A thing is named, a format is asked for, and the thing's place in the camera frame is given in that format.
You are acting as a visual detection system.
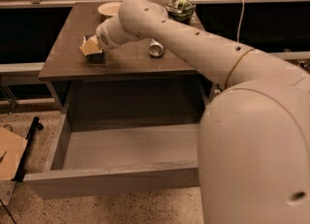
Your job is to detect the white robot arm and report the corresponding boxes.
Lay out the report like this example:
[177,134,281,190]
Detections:
[80,0,310,224]

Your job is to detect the grey drawer cabinet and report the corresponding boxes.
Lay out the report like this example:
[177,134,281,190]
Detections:
[38,2,214,112]

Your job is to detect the open grey top drawer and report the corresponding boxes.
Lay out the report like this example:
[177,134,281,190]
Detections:
[24,77,205,199]

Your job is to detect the white paper bowl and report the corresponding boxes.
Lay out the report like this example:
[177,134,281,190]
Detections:
[98,2,121,17]

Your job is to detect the silver blue drink can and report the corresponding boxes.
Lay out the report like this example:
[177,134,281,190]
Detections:
[148,39,165,57]

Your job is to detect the black metal bar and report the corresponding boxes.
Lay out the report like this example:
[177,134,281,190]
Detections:
[13,116,44,182]

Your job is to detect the green chip bag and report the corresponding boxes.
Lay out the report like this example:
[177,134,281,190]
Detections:
[165,0,196,22]

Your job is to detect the cardboard sheet left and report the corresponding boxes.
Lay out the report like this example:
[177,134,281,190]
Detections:
[0,127,27,181]

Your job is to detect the white power cable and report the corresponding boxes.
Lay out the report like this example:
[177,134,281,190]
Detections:
[164,0,245,44]

